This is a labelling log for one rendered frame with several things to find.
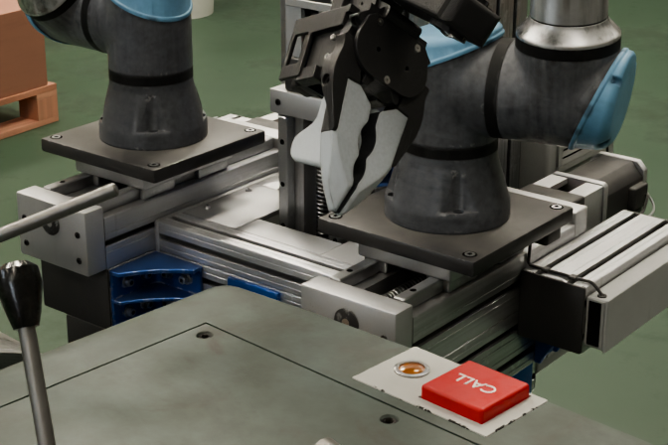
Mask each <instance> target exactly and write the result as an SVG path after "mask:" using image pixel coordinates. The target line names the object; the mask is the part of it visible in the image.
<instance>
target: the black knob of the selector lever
mask: <svg viewBox="0 0 668 445"><path fill-rule="evenodd" d="M42 295H43V279H42V275H41V272H40V268H39V265H37V264H35V263H33V262H31V261H29V260H18V261H12V262H8V263H5V264H3V265H2V266H1V267H0V302H1V305H2V307H3V309H4V312H5V314H6V317H7V319H8V321H9V323H10V325H11V327H12V329H13V331H18V329H21V328H25V327H31V326H36V327H39V326H40V321H41V313H42Z"/></svg>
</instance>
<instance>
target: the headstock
mask: <svg viewBox="0 0 668 445"><path fill-rule="evenodd" d="M409 349H410V348H408V347H406V346H403V345H400V344H397V343H395V342H392V341H389V340H387V339H384V338H381V337H378V336H376V335H373V334H370V333H367V332H365V331H362V330H359V329H357V328H354V327H351V326H348V325H346V324H343V323H340V322H337V321H335V320H332V319H329V318H327V317H324V316H321V315H318V314H316V313H313V312H310V311H307V310H304V309H301V308H298V307H295V306H292V305H289V304H286V303H283V302H280V301H278V300H275V299H272V298H269V297H266V296H263V295H260V294H257V293H254V292H251V291H248V290H246V289H243V288H240V287H236V286H231V285H222V286H216V287H212V288H209V289H207V290H204V291H201V292H199V293H196V294H194V295H191V296H189V297H186V298H184V299H181V300H178V301H176V302H173V303H171V304H168V305H166V306H163V307H160V308H158V309H155V310H153V311H150V312H148V313H145V314H142V315H140V316H137V317H135V318H132V319H130V320H127V321H124V322H122V323H119V324H117V325H114V326H112V327H109V328H107V329H104V330H101V331H99V332H96V333H94V334H91V335H89V336H86V337H83V338H81V339H78V340H76V341H73V342H71V343H68V344H65V345H63V346H60V347H58V348H55V349H53V350H50V351H47V352H45V353H42V354H41V360H42V366H43V372H44V378H45V383H46V389H47V395H48V401H49V405H50V411H51V417H52V423H53V428H54V434H55V440H56V445H315V444H316V443H317V442H318V441H319V440H321V439H323V438H327V437H329V438H332V439H334V440H335V441H336V442H338V443H339V444H340V445H653V444H651V443H648V442H646V441H644V440H641V439H639V438H636V437H634V436H631V435H629V434H626V433H624V432H621V431H619V430H617V429H614V428H612V427H609V426H607V425H604V424H602V423H599V422H597V421H594V420H592V419H590V418H587V417H585V416H582V415H580V414H577V413H575V412H572V411H570V410H567V409H565V408H563V407H560V406H558V405H555V404H553V403H551V402H549V401H548V402H546V403H545V404H543V405H541V406H539V407H538V408H536V409H534V410H533V411H531V412H529V413H527V414H526V415H524V416H522V417H521V418H519V419H517V420H515V421H514V422H512V423H510V424H509V425H507V426H505V427H503V428H502V429H500V430H498V431H497V432H495V433H493V434H491V435H490V436H488V437H484V436H481V435H479V434H477V433H475V432H472V431H470V430H468V429H466V428H463V427H461V426H459V425H457V424H454V423H452V422H450V421H448V420H445V419H443V418H441V417H439V416H436V415H434V414H432V413H429V412H427V411H425V410H423V409H420V408H418V407H416V406H414V405H411V404H409V403H407V402H405V401H402V400H400V399H398V398H396V397H393V396H391V395H389V394H387V393H384V392H382V391H380V390H378V389H375V388H373V387H371V386H368V385H366V384H364V383H362V382H359V381H357V380H355V379H353V378H352V377H353V376H355V375H357V374H359V373H361V372H363V371H366V370H368V369H370V368H372V367H374V366H376V365H378V364H380V363H382V362H384V361H386V360H388V359H390V358H393V357H395V356H397V355H399V354H401V353H403V352H405V351H407V350H409ZM0 445H38V443H37V438H36V432H35V426H34V420H33V414H32V408H31V403H30V397H29V391H28V386H27V380H26V375H25V369H24V363H23V362H19V363H17V364H14V365H12V366H9V367H7V368H5V369H2V370H0Z"/></svg>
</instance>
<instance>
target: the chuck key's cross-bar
mask: <svg viewBox="0 0 668 445"><path fill-rule="evenodd" d="M118 194H119V191H118V188H117V186H116V185H115V184H114V183H110V184H108V185H105V186H103V187H100V188H98V189H95V190H93V191H90V192H88V193H85V194H83V195H80V196H78V197H75V198H73V199H70V200H68V201H65V202H63V203H60V204H58V205H56V206H53V207H51V208H48V209H46V210H43V211H41V212H38V213H36V214H33V215H31V216H28V217H26V218H23V219H21V220H18V221H16V222H12V223H9V224H7V225H4V226H2V227H0V243H1V242H3V241H6V240H8V239H11V238H13V237H16V236H18V235H21V234H23V233H26V232H28V231H31V230H33V229H36V228H38V227H41V226H43V225H46V224H48V223H52V222H55V221H57V220H60V219H62V218H65V217H67V216H70V215H72V214H75V213H77V212H80V211H82V210H85V209H87V208H90V207H92V206H95V205H97V204H100V203H102V202H105V201H107V200H110V199H112V198H115V197H117V196H118Z"/></svg>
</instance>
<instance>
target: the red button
mask: <svg viewBox="0 0 668 445"><path fill-rule="evenodd" d="M421 398H422V399H424V400H427V401H429V402H431V403H434V404H436V405H438V406H440V407H443V408H445V409H447V410H450V411H452V412H454V413H457V414H459V415H461V416H463V417H466V418H468V419H470V420H473V421H475V422H477V423H479V424H483V423H485V422H487V421H488V420H490V419H492V418H494V417H495V416H497V415H499V414H501V413H502V412H504V411H506V410H508V409H509V408H511V407H513V406H515V405H516V404H518V403H520V402H522V401H523V400H525V399H527V398H529V385H528V384H527V383H525V382H523V381H520V380H518V379H516V378H514V377H511V376H509V375H506V374H504V373H501V372H499V371H495V370H492V369H490V368H487V367H485V366H483V365H480V364H478V363H475V362H473V361H468V362H466V363H464V364H462V365H461V366H459V367H457V368H455V369H453V370H451V371H448V372H446V373H444V374H442V375H440V376H438V377H436V378H435V379H433V380H431V381H429V382H427V383H425V384H423V385H422V387H421Z"/></svg>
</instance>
